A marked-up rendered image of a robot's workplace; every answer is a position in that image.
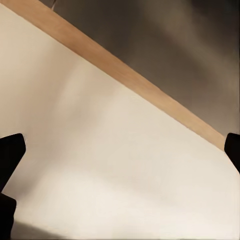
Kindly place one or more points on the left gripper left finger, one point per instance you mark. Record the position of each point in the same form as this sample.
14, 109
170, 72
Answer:
12, 150

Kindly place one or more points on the cabinet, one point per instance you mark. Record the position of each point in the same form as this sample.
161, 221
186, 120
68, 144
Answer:
189, 49

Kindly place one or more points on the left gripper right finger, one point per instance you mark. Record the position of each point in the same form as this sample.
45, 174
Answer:
232, 149

